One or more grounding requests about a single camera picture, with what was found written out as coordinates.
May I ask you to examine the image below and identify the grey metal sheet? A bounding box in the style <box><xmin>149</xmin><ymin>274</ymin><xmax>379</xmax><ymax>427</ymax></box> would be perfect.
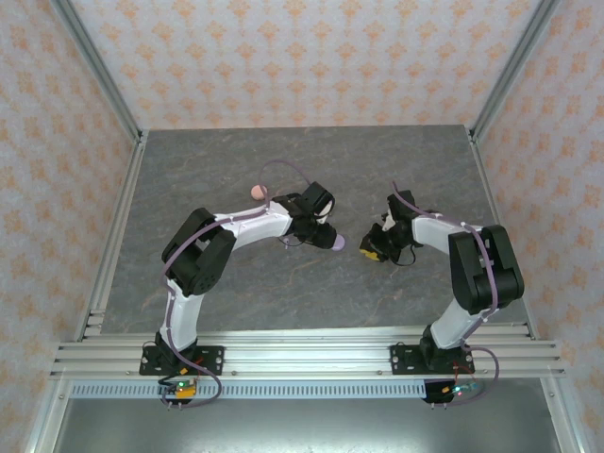
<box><xmin>51</xmin><ymin>398</ymin><xmax>562</xmax><ymax>453</ymax></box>

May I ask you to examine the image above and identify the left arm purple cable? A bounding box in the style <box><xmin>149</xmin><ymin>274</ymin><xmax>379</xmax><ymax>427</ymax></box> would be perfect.
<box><xmin>159</xmin><ymin>159</ymin><xmax>315</xmax><ymax>408</ymax></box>

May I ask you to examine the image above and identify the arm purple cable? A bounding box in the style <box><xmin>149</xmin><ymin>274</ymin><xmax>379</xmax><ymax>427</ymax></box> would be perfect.
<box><xmin>391</xmin><ymin>181</ymin><xmax>501</xmax><ymax>407</ymax></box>
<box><xmin>159</xmin><ymin>159</ymin><xmax>315</xmax><ymax>408</ymax></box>

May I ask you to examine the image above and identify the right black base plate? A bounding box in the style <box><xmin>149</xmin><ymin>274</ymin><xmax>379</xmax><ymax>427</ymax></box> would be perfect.
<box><xmin>390</xmin><ymin>344</ymin><xmax>473</xmax><ymax>377</ymax></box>

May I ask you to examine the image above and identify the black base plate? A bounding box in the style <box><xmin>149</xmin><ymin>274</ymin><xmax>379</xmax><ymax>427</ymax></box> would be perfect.
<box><xmin>139</xmin><ymin>345</ymin><xmax>226</xmax><ymax>377</ymax></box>
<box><xmin>390</xmin><ymin>344</ymin><xmax>473</xmax><ymax>377</ymax></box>

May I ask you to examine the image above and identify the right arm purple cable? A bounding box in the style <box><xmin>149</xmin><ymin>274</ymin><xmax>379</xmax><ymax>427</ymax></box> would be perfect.
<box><xmin>391</xmin><ymin>181</ymin><xmax>501</xmax><ymax>407</ymax></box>

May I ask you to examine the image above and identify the right aluminium side rail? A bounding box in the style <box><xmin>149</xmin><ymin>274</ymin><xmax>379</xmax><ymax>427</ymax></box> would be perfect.
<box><xmin>469</xmin><ymin>129</ymin><xmax>589</xmax><ymax>453</ymax></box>

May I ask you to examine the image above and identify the aluminium side rail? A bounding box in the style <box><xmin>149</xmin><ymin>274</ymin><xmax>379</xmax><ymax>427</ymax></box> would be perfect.
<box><xmin>469</xmin><ymin>129</ymin><xmax>589</xmax><ymax>453</ymax></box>
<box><xmin>23</xmin><ymin>129</ymin><xmax>150</xmax><ymax>453</ymax></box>

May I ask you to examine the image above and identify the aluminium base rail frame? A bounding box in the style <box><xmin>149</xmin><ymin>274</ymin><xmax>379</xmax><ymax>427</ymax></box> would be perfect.
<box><xmin>49</xmin><ymin>323</ymin><xmax>565</xmax><ymax>381</ymax></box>

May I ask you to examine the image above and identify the white slotted cable duct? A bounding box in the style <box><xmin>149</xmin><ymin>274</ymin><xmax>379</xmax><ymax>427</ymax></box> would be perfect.
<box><xmin>70</xmin><ymin>380</ymin><xmax>428</xmax><ymax>400</ymax></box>

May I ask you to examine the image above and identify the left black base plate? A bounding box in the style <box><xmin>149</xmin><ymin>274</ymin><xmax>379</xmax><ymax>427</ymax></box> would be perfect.
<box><xmin>139</xmin><ymin>345</ymin><xmax>226</xmax><ymax>377</ymax></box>

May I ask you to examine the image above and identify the left aluminium side rail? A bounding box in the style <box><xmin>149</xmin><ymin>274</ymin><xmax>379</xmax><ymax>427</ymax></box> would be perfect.
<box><xmin>23</xmin><ymin>129</ymin><xmax>150</xmax><ymax>453</ymax></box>

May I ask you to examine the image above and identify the right aluminium corner post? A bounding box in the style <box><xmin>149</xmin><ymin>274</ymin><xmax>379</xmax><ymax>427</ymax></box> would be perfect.
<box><xmin>469</xmin><ymin>0</ymin><xmax>562</xmax><ymax>143</ymax></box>

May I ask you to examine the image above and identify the aluminium corner post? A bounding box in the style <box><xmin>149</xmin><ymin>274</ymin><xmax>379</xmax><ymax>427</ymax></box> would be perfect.
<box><xmin>469</xmin><ymin>0</ymin><xmax>562</xmax><ymax>143</ymax></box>
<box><xmin>49</xmin><ymin>0</ymin><xmax>143</xmax><ymax>145</ymax></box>

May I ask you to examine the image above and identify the left aluminium corner post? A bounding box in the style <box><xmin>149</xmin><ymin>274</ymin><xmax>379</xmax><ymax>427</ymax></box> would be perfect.
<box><xmin>49</xmin><ymin>0</ymin><xmax>143</xmax><ymax>145</ymax></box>

